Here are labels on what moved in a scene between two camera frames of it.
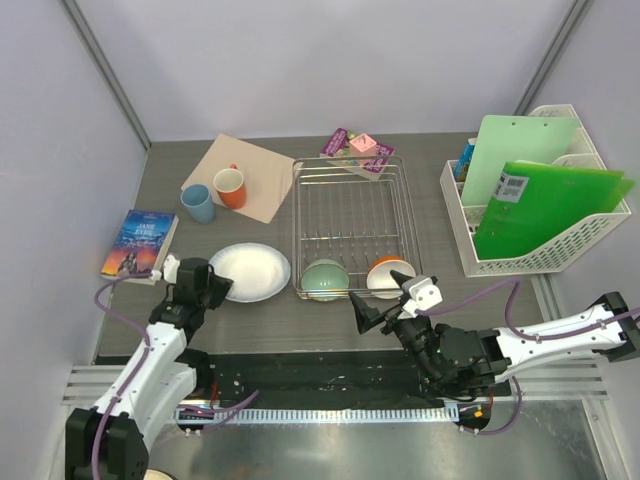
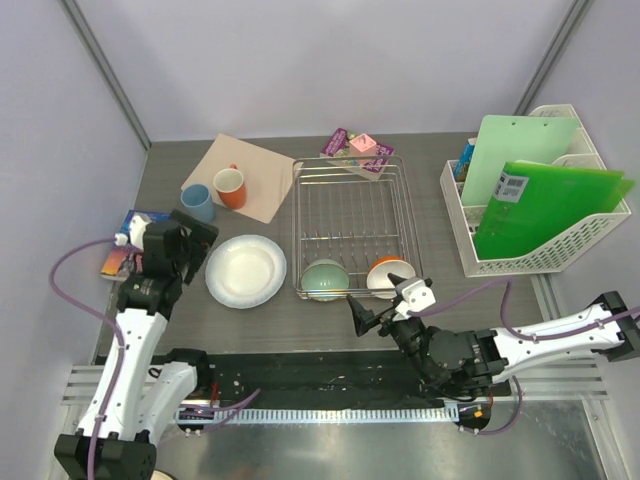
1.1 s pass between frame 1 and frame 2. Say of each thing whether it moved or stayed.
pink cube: stayed
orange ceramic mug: stayed
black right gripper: stayed
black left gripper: moved
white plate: moved
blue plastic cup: stayed
